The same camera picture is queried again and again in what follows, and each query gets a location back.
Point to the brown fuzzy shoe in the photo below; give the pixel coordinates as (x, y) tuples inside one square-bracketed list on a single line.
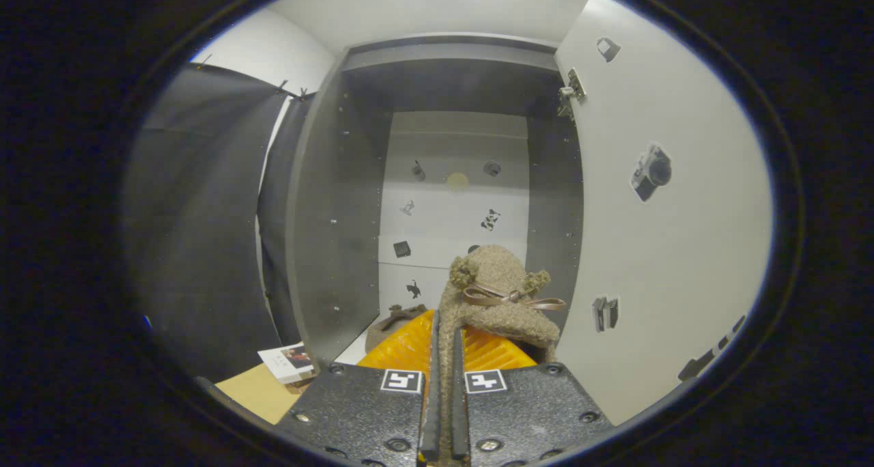
[(386, 330), (491, 276)]

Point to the grey shoe cabinet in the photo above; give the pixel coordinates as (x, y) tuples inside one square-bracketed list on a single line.
[(334, 214)]

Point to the beige shoe cabinet door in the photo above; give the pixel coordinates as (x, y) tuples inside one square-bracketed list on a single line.
[(683, 248)]

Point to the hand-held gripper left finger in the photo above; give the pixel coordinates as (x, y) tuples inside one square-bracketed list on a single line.
[(431, 412)]

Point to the stack of books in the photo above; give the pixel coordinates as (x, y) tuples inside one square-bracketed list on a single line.
[(283, 361)]

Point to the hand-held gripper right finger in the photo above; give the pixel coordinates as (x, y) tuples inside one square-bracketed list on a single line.
[(459, 412)]

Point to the metal door hinge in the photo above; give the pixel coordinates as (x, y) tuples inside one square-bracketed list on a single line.
[(575, 85)]

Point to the black backdrop cloth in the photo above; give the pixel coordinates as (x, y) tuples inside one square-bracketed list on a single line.
[(198, 214)]

